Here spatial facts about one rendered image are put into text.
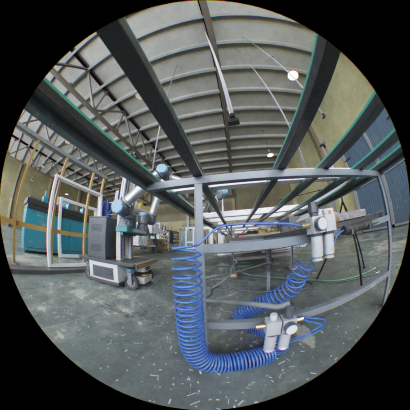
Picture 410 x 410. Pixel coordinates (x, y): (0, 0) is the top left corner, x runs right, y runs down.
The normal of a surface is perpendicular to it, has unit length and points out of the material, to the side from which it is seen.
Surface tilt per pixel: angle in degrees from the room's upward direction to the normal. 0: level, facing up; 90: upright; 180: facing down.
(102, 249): 90
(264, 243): 90
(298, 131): 180
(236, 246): 90
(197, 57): 180
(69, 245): 90
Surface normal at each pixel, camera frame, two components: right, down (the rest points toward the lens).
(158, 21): 0.04, 0.97
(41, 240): 0.98, -0.08
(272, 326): -0.20, -0.24
